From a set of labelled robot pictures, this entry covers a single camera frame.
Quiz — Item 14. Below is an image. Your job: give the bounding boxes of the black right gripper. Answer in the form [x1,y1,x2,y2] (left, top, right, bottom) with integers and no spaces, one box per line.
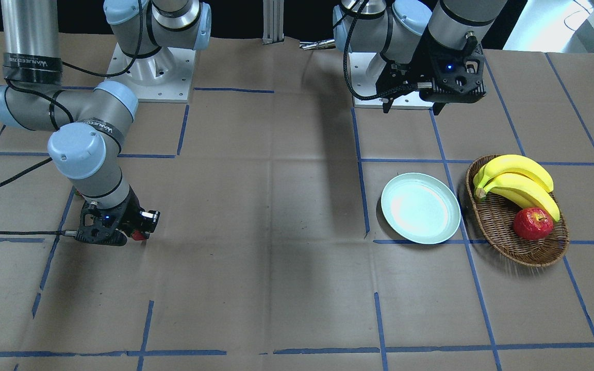
[74,189,160,246]

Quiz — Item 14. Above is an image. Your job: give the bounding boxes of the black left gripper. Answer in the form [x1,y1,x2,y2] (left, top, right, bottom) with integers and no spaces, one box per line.
[375,37,486,115]

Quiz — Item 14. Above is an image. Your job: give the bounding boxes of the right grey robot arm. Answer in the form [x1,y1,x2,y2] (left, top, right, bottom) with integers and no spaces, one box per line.
[0,1,211,246]

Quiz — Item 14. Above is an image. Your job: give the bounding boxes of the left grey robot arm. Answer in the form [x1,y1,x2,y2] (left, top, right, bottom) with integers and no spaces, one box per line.
[333,1,505,115]

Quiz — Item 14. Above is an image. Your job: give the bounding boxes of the light green plate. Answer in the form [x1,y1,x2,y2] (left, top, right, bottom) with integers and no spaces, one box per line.
[379,172,461,245]

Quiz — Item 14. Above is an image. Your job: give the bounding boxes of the yellow banana bunch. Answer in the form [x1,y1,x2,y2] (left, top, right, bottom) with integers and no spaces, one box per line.
[472,154,561,222]

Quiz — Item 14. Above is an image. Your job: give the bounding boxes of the brown wicker basket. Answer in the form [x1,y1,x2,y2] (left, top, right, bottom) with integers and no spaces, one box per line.
[460,155,571,267]

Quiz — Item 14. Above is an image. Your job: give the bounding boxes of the red apple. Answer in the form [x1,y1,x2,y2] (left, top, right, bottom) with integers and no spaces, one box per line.
[513,207,554,241]

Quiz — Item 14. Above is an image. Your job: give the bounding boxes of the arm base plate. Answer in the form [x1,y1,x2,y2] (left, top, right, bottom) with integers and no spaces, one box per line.
[352,52,434,110]
[110,47,197,104]

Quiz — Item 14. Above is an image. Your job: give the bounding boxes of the aluminium frame post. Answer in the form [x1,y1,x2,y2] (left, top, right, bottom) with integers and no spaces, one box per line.
[262,0,285,45]

